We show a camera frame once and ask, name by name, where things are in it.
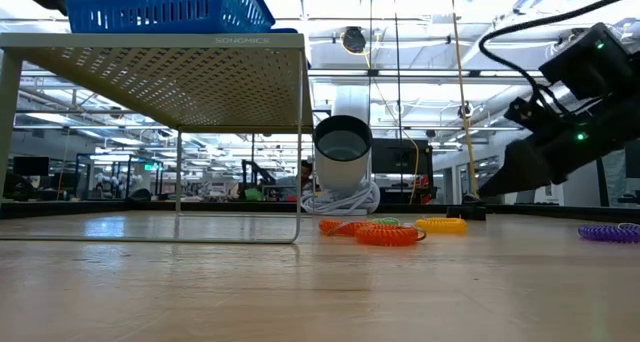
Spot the black hanging cable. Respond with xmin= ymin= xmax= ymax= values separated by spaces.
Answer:
xmin=391 ymin=0 xmax=404 ymax=203

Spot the thick yellow cable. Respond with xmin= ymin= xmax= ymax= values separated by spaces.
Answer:
xmin=447 ymin=0 xmax=480 ymax=199

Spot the red spiral coil keychain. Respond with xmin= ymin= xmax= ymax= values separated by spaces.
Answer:
xmin=318 ymin=218 xmax=382 ymax=237
xmin=354 ymin=223 xmax=428 ymax=248

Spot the small dark monitor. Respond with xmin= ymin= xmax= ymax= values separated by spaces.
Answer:
xmin=12 ymin=155 xmax=51 ymax=177

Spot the orange-yellow spiral coil keychain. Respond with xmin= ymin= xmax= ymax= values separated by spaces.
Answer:
xmin=413 ymin=216 xmax=469 ymax=236

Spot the purple spiral coil keychain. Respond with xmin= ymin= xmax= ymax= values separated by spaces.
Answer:
xmin=577 ymin=222 xmax=640 ymax=245

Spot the green perforated metal shelf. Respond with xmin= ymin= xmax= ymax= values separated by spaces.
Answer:
xmin=0 ymin=32 xmax=314 ymax=245

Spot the black monitor screen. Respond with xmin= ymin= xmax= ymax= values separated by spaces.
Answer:
xmin=371 ymin=137 xmax=434 ymax=176

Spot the white coiled cable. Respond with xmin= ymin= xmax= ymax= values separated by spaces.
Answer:
xmin=301 ymin=179 xmax=382 ymax=216

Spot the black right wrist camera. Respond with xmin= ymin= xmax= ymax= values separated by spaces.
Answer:
xmin=538 ymin=22 xmax=639 ymax=102

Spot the person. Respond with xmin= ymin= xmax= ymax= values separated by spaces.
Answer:
xmin=298 ymin=159 xmax=315 ymax=193

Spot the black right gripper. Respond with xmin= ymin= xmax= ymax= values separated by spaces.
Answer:
xmin=478 ymin=94 xmax=640 ymax=196

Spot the thin yellow cable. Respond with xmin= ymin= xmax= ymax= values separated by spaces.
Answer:
xmin=339 ymin=29 xmax=421 ymax=204

